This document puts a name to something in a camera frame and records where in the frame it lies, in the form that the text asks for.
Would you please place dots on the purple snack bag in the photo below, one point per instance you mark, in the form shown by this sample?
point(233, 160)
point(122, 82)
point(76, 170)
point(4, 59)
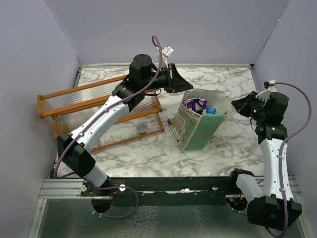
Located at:
point(197, 105)

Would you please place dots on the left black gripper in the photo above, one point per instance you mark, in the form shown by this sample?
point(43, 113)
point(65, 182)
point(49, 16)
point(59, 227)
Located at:
point(175, 82)

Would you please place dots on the small clear plastic cup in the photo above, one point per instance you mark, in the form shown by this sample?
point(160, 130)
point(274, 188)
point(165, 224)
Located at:
point(142, 127)

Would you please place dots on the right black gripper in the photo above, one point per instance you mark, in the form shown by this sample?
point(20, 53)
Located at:
point(241, 105)

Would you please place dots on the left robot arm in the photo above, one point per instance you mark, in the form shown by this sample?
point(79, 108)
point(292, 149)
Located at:
point(74, 149)

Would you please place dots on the green marker pen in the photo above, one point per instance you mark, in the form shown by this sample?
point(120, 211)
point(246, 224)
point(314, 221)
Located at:
point(173, 124)

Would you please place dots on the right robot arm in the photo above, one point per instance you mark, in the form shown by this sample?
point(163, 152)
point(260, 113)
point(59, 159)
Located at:
point(271, 206)

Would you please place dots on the magenta marker pen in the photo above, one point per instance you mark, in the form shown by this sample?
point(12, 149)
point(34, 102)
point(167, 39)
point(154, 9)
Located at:
point(172, 128)

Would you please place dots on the blue snack packet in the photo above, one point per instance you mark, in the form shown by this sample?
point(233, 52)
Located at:
point(211, 111)

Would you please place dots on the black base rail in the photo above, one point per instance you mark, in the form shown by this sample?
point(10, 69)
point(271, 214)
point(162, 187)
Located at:
point(166, 191)

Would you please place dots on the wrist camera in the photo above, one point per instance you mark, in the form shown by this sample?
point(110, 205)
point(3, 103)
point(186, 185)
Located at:
point(166, 52)
point(270, 86)

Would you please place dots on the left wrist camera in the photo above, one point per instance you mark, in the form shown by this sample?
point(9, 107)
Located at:
point(166, 52)

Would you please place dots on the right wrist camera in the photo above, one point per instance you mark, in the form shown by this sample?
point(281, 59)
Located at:
point(270, 86)

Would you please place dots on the green paper bag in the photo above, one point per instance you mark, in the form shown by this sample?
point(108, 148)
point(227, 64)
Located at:
point(195, 130)

